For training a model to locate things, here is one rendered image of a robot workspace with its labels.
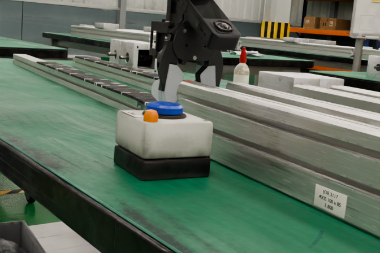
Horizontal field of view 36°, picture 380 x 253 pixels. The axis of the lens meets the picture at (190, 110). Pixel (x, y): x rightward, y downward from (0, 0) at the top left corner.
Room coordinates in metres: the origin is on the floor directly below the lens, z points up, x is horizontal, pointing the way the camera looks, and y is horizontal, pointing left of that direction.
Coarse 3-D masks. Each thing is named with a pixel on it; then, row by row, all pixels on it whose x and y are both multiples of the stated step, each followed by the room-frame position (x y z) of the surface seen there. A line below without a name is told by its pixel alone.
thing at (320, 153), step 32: (192, 96) 0.73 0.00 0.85; (224, 96) 0.66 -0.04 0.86; (256, 96) 0.73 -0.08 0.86; (288, 96) 0.68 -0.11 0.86; (224, 128) 0.66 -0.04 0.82; (256, 128) 0.60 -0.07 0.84; (288, 128) 0.57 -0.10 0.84; (320, 128) 0.52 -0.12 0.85; (352, 128) 0.49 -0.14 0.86; (224, 160) 0.65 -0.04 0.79; (256, 160) 0.60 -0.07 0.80; (288, 160) 0.57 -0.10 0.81; (320, 160) 0.51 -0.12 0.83; (352, 160) 0.48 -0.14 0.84; (288, 192) 0.55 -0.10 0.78; (320, 192) 0.51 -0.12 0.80; (352, 192) 0.48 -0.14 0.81; (352, 224) 0.47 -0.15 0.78
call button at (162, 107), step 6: (150, 102) 0.62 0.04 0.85; (156, 102) 0.62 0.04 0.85; (162, 102) 0.62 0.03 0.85; (168, 102) 0.62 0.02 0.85; (150, 108) 0.60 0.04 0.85; (156, 108) 0.60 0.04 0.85; (162, 108) 0.60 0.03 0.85; (168, 108) 0.60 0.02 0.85; (174, 108) 0.60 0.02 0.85; (180, 108) 0.61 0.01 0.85; (162, 114) 0.61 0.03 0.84; (168, 114) 0.60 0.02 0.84; (174, 114) 0.60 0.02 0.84
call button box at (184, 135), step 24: (120, 120) 0.62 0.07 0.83; (168, 120) 0.59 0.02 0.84; (192, 120) 0.60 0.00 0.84; (120, 144) 0.61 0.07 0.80; (144, 144) 0.56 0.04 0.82; (168, 144) 0.58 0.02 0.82; (192, 144) 0.59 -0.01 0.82; (144, 168) 0.56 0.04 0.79; (168, 168) 0.58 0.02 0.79; (192, 168) 0.59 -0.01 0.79
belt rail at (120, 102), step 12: (24, 60) 1.65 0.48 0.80; (36, 60) 1.59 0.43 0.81; (36, 72) 1.53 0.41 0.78; (48, 72) 1.45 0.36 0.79; (60, 72) 1.34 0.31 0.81; (72, 84) 1.26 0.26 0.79; (84, 84) 1.19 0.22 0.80; (96, 96) 1.12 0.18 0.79; (108, 96) 1.08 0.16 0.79; (120, 96) 1.01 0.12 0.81; (120, 108) 1.01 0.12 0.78; (132, 108) 0.97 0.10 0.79; (144, 108) 0.96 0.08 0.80
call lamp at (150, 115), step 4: (148, 112) 0.57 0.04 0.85; (152, 112) 0.57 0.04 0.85; (156, 112) 0.57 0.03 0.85; (144, 116) 0.57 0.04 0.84; (148, 116) 0.57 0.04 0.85; (152, 116) 0.57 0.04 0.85; (156, 116) 0.57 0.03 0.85; (144, 120) 0.57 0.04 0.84; (148, 120) 0.57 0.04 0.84; (152, 120) 0.57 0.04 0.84; (156, 120) 0.57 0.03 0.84
